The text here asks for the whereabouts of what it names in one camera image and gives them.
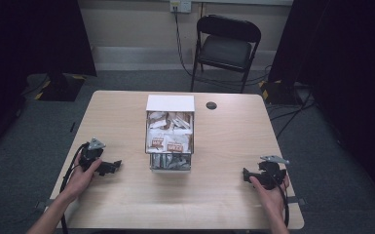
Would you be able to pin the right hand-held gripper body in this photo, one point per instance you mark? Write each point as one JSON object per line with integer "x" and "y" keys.
{"x": 271, "y": 172}

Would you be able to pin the person's right hand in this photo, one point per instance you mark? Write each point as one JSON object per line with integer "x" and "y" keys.
{"x": 271, "y": 198}

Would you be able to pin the person's left hand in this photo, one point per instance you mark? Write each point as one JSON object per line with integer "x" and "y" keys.
{"x": 82, "y": 178}

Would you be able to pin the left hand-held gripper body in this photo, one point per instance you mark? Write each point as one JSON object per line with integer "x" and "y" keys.
{"x": 90, "y": 156}

